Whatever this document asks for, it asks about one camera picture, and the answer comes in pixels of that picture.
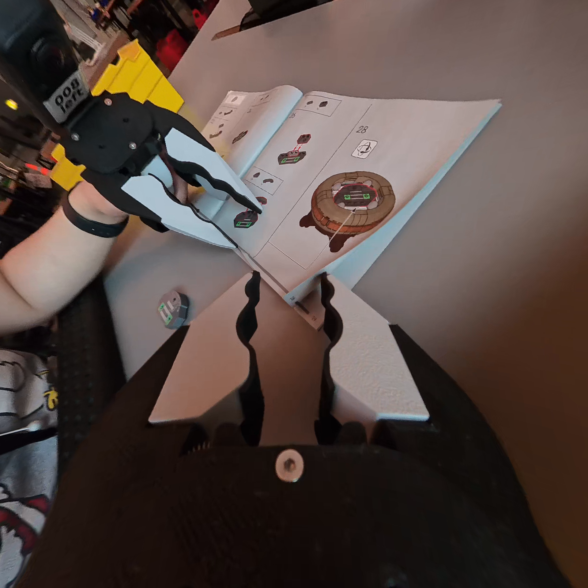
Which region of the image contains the black strap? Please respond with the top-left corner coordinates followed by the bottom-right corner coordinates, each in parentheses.
top-left (0, 420), bottom-right (58, 455)

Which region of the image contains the grey desk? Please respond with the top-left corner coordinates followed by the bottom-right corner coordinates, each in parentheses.
top-left (103, 0), bottom-right (588, 588)

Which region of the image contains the yellow plastic bin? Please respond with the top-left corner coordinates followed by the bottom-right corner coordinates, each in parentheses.
top-left (50, 39), bottom-right (185, 191)

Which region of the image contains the white building instruction booklet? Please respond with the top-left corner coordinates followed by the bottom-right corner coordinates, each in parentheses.
top-left (190, 84), bottom-right (502, 331)

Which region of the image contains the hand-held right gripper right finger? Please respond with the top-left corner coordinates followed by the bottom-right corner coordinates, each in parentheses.
top-left (314, 272), bottom-right (431, 445)

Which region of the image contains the red plastic container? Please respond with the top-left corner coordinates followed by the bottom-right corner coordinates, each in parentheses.
top-left (156, 28), bottom-right (190, 70)

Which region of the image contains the person's left hand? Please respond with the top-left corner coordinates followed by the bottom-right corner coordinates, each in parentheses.
top-left (68, 180), bottom-right (128, 222)

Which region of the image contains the small grey brick assembly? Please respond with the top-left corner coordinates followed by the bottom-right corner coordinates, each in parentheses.
top-left (157, 289), bottom-right (190, 330)

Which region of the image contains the black dotted mat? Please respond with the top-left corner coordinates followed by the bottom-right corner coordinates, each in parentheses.
top-left (55, 276), bottom-right (127, 469)

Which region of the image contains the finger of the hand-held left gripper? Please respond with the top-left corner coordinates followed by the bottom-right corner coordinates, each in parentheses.
top-left (158, 128), bottom-right (263, 216)
top-left (121, 174), bottom-right (239, 250)

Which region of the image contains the person's left forearm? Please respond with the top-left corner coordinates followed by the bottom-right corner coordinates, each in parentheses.
top-left (0, 213), bottom-right (125, 336)

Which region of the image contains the grey printed shirt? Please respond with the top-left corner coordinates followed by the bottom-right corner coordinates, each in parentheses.
top-left (0, 347), bottom-right (60, 588)

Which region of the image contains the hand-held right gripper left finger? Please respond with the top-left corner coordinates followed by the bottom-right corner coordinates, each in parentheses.
top-left (148, 271), bottom-right (266, 446)

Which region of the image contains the black wristband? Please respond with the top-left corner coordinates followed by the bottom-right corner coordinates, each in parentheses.
top-left (61, 195), bottom-right (130, 239)

